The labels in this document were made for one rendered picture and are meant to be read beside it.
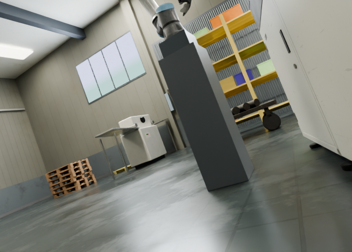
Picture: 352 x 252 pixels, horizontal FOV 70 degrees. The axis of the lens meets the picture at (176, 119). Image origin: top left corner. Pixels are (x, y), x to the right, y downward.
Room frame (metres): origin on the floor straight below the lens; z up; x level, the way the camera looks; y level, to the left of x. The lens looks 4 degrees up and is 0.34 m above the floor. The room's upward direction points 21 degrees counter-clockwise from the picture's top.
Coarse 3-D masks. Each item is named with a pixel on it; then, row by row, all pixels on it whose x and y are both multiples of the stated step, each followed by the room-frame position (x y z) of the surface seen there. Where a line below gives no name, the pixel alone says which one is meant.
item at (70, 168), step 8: (80, 160) 7.35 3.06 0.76; (88, 160) 7.54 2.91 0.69; (64, 168) 7.42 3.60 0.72; (72, 168) 6.94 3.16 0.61; (80, 168) 7.17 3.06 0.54; (88, 168) 7.43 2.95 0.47; (48, 176) 7.28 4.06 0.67; (56, 176) 7.59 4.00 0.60; (64, 176) 7.02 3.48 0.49; (72, 176) 6.89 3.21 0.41; (80, 176) 7.16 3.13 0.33; (88, 176) 7.33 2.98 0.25; (56, 184) 7.46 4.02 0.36; (64, 184) 7.04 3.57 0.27; (72, 184) 7.38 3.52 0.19; (80, 184) 7.05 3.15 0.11; (88, 184) 7.21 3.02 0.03; (56, 192) 7.25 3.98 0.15; (64, 192) 7.13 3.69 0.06
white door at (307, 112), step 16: (272, 0) 0.94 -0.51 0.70; (272, 16) 1.04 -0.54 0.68; (272, 32) 1.18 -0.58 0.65; (272, 48) 1.36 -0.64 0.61; (288, 48) 1.00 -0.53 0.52; (288, 64) 1.14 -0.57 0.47; (288, 80) 1.30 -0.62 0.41; (304, 80) 0.97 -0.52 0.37; (288, 96) 1.52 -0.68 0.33; (304, 96) 1.09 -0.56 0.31; (304, 112) 1.23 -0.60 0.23; (320, 112) 0.94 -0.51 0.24; (304, 128) 1.42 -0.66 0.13; (320, 128) 1.05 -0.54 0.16
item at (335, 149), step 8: (280, 16) 0.92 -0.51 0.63; (288, 32) 0.91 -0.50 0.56; (304, 72) 0.92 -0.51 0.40; (280, 80) 1.56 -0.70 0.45; (312, 88) 0.91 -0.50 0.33; (328, 128) 0.92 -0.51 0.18; (304, 136) 1.54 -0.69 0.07; (312, 136) 1.31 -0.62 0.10; (312, 144) 1.51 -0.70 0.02; (320, 144) 1.18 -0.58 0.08; (328, 144) 1.03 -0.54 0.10; (336, 144) 0.91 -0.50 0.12; (336, 152) 0.96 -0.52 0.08; (344, 168) 0.96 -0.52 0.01
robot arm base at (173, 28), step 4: (172, 20) 1.43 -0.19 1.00; (176, 20) 1.44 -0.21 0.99; (168, 24) 1.44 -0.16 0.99; (172, 24) 1.43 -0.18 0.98; (176, 24) 1.44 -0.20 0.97; (180, 24) 1.46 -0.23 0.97; (164, 28) 1.46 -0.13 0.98; (168, 28) 1.44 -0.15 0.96; (172, 28) 1.42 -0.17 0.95; (176, 28) 1.43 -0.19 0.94; (180, 28) 1.43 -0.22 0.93; (164, 32) 1.47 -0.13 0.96; (168, 32) 1.43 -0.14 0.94; (172, 32) 1.42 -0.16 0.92; (176, 32) 1.41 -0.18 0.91; (164, 36) 1.48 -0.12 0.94; (168, 36) 1.43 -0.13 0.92
